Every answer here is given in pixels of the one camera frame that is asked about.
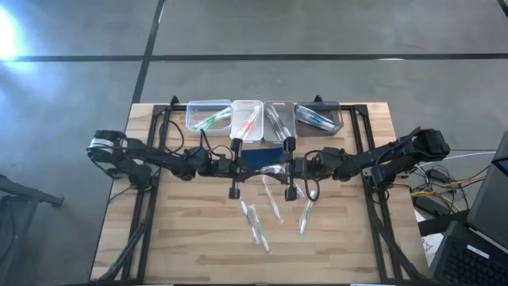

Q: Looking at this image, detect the yellow cable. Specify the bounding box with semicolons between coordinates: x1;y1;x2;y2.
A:
410;174;489;199

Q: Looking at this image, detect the light grey plastic bin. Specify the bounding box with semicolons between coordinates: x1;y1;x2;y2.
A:
263;100;298;145

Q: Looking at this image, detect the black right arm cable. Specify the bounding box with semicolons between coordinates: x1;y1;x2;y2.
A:
303;149;330;203

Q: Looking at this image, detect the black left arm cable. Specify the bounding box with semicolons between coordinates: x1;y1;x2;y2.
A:
158;118;235;168

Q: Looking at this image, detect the clear plastic bin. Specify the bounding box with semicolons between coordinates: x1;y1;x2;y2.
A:
185;99;233;136

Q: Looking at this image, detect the white cable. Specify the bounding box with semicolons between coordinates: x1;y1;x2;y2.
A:
448;149;498;162

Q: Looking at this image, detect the black power brick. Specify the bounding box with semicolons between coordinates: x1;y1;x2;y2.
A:
414;195;452;218

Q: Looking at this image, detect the dark grey plastic bin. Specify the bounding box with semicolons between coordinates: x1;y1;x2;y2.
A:
295;100;344;138

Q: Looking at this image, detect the white plastic bin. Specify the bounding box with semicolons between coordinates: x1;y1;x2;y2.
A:
229;99;265;146

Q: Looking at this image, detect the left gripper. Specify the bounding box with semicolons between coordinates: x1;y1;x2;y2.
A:
196;137;267;199

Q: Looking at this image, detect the black floor stand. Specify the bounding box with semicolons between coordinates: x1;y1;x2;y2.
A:
0;173;65;286

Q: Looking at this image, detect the dark blue cloth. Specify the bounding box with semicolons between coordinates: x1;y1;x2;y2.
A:
239;147;285;171

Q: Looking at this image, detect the black strap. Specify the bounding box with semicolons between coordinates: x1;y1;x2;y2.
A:
418;209;471;238

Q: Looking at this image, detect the white paper sheet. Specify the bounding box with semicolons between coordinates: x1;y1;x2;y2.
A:
420;233;444;259

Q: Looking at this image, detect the black laptop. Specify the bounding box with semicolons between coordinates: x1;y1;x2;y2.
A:
426;130;508;286

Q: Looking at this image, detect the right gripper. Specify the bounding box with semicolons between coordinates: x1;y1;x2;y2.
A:
269;137;318;202

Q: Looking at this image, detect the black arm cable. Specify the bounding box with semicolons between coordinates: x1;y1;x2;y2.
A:
158;118;235;168
303;149;330;203

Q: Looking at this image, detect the small black power adapter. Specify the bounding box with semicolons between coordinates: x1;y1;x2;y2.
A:
427;168;450;184

